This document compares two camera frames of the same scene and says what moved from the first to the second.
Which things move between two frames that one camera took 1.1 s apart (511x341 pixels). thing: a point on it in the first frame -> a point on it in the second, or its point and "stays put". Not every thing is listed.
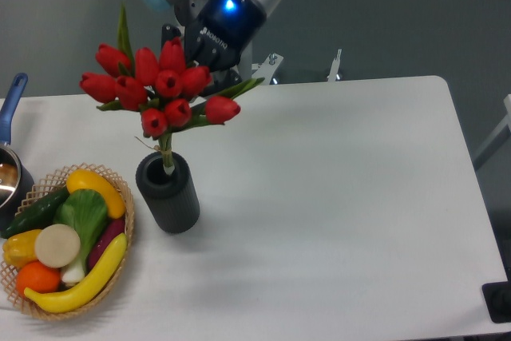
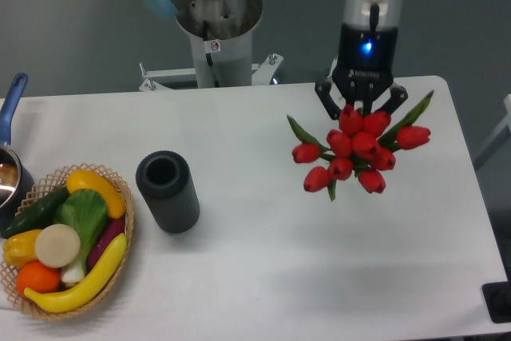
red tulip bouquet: [169, 94] -> [358, 146]
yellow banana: [70, 299] stays put
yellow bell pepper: [19, 248] stays put
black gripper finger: [220, 80] -> [322, 91]
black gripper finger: [169, 32] -> [398, 95]
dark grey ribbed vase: [172, 196] stays put
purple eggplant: [113, 228] stays put
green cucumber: [38, 216] stays put
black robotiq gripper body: [217, 37] -> [366, 62]
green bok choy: [86, 212] stays put
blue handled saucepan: [17, 184] stays put
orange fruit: [38, 277] stays put
